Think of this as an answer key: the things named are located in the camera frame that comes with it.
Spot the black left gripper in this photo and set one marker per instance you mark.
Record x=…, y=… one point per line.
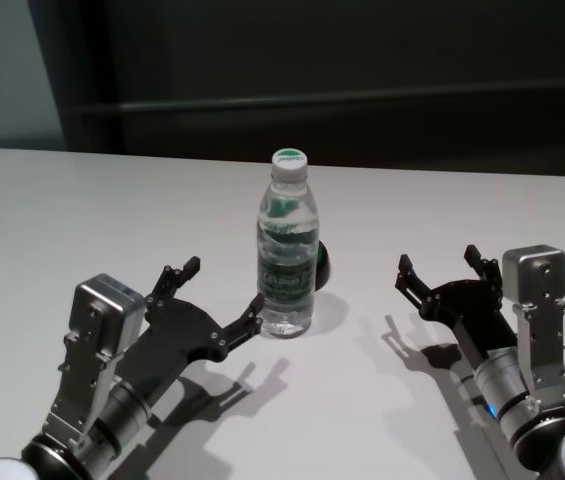
x=172, y=340

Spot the green buzzer button black base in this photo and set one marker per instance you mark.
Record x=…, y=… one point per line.
x=325, y=267

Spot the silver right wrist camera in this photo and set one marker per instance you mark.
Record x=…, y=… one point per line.
x=537, y=275

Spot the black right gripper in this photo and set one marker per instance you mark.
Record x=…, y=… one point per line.
x=472, y=305

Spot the clear water bottle green label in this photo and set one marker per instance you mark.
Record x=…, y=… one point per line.
x=287, y=270

